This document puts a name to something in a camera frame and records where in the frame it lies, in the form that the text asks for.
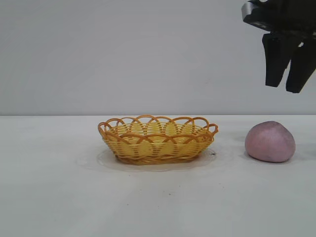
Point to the yellow woven wicker basket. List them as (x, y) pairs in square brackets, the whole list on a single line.
[(158, 148)]

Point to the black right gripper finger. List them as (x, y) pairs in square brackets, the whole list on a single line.
[(302, 69), (275, 59)]

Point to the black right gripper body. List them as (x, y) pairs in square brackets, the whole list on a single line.
[(284, 14)]

